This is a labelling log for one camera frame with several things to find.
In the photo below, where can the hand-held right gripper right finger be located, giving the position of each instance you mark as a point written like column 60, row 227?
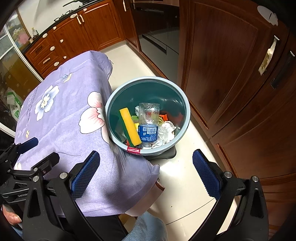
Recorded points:
column 205, row 176

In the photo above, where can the person's left hand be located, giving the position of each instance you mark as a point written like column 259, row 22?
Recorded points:
column 11, row 216

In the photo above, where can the teal trash bin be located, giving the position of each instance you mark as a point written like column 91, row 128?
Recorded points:
column 115, row 109

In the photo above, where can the person's leg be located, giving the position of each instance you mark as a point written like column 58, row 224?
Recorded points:
column 148, row 227

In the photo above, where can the white framed sliding door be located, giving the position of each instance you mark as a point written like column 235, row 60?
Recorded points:
column 9, row 53

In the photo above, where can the small counter bottle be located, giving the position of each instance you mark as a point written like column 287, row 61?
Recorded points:
column 34, row 32

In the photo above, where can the brown wooden tall cabinet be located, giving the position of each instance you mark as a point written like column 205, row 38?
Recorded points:
column 231, row 92

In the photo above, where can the clear plastic water bottle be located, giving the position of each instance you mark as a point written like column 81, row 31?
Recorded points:
column 148, row 125

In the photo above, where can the yellow green sponge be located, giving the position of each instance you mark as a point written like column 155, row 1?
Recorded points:
column 129, row 126

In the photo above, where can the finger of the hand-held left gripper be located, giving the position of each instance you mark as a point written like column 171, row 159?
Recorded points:
column 27, row 143
column 46, row 162

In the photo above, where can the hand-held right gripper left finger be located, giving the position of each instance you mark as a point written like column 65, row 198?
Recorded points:
column 85, row 176

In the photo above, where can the purple floral tablecloth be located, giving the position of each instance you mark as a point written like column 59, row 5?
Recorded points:
column 69, row 111

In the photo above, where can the green white rice sack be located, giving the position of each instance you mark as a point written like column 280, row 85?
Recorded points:
column 13, row 104

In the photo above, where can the white tissue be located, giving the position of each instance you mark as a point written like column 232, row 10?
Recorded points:
column 166, row 132

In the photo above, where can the black stove grate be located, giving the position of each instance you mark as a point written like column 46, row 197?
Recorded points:
column 62, row 14

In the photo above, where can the dark green wok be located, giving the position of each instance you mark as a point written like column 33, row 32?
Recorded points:
column 76, row 1

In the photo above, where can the built-in black oven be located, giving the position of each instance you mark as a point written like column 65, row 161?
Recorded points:
column 157, row 39

